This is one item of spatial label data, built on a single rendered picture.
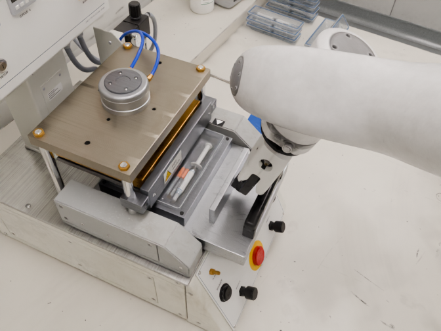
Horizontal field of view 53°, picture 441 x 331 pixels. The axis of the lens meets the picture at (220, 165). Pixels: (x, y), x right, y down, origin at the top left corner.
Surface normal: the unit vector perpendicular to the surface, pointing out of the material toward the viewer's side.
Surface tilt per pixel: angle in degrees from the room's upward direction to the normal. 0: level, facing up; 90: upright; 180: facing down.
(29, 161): 0
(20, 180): 0
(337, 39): 15
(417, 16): 90
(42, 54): 90
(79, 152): 0
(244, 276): 65
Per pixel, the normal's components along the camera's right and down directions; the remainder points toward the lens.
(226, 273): 0.84, 0.03
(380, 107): -0.95, -0.07
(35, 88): 0.91, 0.33
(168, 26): 0.04, -0.65
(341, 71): -0.34, -0.12
